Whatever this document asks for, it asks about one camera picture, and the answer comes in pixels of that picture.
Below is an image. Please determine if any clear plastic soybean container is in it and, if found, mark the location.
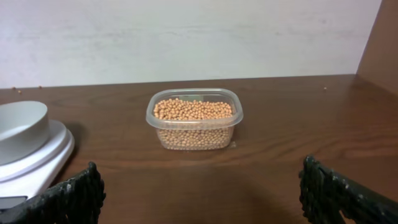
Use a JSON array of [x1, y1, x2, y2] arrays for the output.
[[146, 88, 244, 151]]

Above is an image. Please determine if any grey bowl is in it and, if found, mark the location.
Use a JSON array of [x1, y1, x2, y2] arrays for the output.
[[1, 101, 50, 165]]

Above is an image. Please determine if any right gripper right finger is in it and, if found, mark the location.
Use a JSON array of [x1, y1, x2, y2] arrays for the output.
[[298, 156, 397, 224]]

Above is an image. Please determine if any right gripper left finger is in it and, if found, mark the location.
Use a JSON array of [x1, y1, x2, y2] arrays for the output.
[[1, 162, 106, 224]]

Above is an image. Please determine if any white digital kitchen scale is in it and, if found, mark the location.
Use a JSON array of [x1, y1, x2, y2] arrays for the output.
[[1, 120, 75, 211]]

